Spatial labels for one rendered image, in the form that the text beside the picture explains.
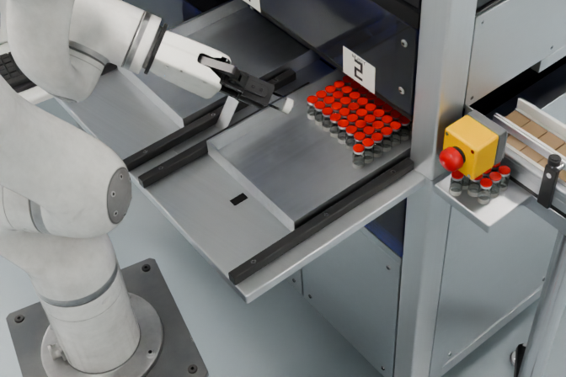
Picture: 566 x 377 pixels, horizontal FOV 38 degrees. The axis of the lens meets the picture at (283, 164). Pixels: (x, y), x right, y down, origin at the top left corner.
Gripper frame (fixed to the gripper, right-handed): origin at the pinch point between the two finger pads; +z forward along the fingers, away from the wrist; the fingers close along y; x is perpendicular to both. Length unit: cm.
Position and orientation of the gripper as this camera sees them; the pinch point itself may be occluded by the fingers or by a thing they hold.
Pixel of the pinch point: (255, 92)
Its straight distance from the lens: 118.7
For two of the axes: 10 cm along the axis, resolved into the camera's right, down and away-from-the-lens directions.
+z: 9.0, 3.8, 2.1
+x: 3.4, -9.2, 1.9
